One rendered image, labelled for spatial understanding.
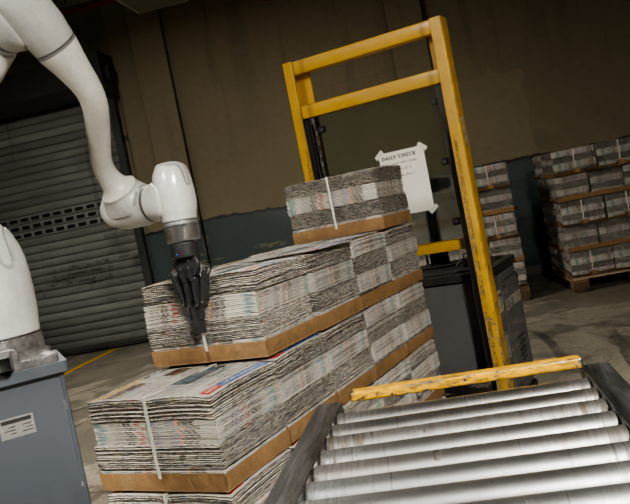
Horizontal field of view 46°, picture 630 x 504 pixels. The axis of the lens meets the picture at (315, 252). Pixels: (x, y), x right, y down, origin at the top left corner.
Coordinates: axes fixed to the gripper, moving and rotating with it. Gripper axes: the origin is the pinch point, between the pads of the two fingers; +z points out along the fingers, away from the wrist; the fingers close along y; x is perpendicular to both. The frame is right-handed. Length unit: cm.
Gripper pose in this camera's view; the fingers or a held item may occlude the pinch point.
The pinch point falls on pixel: (198, 319)
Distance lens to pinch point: 195.7
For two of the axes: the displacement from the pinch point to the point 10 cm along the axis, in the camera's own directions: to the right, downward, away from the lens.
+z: 1.8, 9.8, 0.3
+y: -8.7, 1.5, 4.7
